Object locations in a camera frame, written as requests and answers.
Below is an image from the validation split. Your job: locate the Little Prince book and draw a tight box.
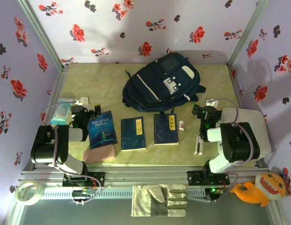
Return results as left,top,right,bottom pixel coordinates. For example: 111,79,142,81
87,111,118,150

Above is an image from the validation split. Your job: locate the blue book with yellow label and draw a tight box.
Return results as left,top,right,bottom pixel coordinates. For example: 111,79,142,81
153,113,179,145
121,116,146,151

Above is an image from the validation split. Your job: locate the navy blue backpack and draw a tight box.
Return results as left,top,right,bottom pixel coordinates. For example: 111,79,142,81
122,52,207,113

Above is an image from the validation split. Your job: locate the white storage case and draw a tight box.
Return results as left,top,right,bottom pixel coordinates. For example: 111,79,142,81
217,107,272,162

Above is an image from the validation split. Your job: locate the blue tissue packet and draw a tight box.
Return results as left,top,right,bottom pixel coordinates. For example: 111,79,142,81
50,98,75,125

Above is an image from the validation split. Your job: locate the orange plush toy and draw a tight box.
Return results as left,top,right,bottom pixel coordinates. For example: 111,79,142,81
229,172,287,207

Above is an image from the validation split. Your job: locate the clear tape roll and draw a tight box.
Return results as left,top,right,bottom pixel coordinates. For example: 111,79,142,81
15,180,44,206

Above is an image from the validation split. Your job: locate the grey work glove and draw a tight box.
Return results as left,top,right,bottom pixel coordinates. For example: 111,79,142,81
130,184,189,218

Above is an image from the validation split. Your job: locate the left arm grey cable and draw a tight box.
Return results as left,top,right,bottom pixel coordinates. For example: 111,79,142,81
41,99,103,206

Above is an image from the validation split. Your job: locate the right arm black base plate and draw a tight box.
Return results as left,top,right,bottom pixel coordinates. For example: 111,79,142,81
187,170,230,187

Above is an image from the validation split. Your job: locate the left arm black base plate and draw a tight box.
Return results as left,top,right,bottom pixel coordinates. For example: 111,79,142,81
62,172,106,188

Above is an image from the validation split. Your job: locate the aluminium front rail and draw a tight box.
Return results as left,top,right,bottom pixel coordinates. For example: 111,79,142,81
18,165,270,187

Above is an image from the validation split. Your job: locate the slotted cable duct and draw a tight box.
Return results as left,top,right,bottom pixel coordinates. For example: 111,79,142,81
25,188,207,200

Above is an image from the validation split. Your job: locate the aluminium corner post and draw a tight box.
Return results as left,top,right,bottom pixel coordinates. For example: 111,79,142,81
227,0,271,68
17,0,69,71

